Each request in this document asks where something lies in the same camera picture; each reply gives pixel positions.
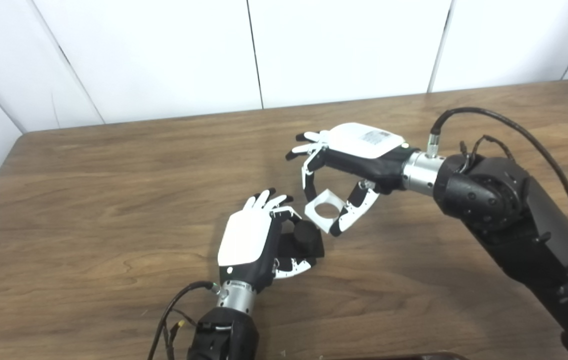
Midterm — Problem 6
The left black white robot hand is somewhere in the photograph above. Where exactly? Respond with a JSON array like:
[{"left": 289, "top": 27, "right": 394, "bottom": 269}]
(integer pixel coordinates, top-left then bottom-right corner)
[{"left": 217, "top": 188, "right": 321, "bottom": 293}]

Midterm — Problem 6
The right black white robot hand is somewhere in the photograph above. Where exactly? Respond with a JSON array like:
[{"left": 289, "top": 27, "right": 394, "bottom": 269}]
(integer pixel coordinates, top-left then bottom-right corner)
[{"left": 285, "top": 122, "right": 410, "bottom": 237}]

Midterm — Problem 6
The black peg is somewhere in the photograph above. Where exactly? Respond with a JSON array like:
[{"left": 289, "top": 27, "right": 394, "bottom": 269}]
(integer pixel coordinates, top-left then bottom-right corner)
[{"left": 276, "top": 220, "right": 326, "bottom": 261}]

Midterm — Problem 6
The white square piece with hole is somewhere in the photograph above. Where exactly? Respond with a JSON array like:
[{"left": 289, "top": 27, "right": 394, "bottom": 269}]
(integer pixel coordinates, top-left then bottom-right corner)
[{"left": 305, "top": 188, "right": 347, "bottom": 234}]

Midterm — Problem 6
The left wrist thick black cable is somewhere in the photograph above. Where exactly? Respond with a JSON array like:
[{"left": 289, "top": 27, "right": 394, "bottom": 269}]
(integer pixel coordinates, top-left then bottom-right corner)
[{"left": 147, "top": 281, "right": 220, "bottom": 360}]

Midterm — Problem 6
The wrist thick black cable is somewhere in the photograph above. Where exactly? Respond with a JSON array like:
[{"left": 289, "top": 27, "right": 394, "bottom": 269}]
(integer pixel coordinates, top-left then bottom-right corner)
[
  {"left": 147, "top": 281, "right": 220, "bottom": 360},
  {"left": 426, "top": 107, "right": 568, "bottom": 266}
]

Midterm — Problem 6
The left thin wire yellow plug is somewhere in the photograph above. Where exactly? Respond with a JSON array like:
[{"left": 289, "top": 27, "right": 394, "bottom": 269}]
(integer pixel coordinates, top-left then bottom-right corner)
[{"left": 164, "top": 310, "right": 200, "bottom": 360}]

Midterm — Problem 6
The right thin black wire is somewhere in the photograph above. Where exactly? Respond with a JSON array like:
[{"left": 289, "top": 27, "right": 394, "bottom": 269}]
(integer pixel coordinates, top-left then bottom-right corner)
[{"left": 459, "top": 135, "right": 515, "bottom": 173}]

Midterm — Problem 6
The right wrist thick black cable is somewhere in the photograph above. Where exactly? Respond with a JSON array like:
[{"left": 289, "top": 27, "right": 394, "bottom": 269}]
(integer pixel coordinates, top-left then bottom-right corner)
[{"left": 426, "top": 107, "right": 568, "bottom": 266}]

